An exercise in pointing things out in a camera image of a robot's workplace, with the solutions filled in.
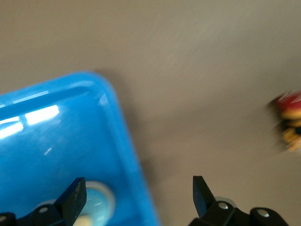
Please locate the blue call bell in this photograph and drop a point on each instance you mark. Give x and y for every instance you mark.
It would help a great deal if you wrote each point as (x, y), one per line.
(98, 202)

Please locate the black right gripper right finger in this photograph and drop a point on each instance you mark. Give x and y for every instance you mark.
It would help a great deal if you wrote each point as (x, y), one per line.
(203, 200)

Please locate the red emergency button orange base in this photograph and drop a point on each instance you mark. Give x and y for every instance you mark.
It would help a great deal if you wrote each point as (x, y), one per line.
(290, 113)

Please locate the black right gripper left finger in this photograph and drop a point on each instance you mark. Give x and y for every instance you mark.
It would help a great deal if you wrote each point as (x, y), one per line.
(73, 202)

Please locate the blue plastic tray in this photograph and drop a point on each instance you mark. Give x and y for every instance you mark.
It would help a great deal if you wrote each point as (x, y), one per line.
(58, 141)

